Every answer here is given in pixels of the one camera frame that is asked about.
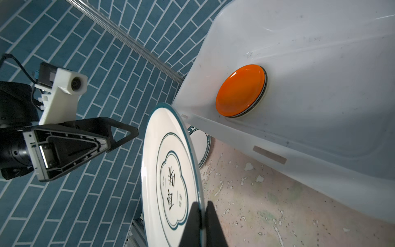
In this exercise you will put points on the floral table mat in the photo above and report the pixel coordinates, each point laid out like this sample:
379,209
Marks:
260,207

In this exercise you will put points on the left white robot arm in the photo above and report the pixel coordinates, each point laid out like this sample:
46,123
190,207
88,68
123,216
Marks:
20,104

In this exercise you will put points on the white plastic bin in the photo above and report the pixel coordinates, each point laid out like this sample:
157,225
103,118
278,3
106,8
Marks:
327,116

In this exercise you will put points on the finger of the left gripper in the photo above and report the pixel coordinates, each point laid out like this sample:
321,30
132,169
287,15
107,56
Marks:
114,133

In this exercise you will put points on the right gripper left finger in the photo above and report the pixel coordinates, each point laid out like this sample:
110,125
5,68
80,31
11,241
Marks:
191,234

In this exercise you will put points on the green rimmed white plate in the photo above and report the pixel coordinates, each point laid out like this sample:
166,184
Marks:
201,143

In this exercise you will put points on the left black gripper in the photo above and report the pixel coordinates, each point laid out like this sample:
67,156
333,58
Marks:
51,151

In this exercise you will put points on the green patterned plate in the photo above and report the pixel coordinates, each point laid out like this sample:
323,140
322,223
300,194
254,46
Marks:
255,78

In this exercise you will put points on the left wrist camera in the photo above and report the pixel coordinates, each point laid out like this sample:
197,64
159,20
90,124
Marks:
62,89

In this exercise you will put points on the orange plate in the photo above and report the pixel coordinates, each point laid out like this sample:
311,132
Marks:
229,96

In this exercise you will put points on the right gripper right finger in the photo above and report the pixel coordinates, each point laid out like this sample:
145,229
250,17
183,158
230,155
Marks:
214,233

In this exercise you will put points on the white plate black pattern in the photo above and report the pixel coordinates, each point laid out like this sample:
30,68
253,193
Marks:
170,177

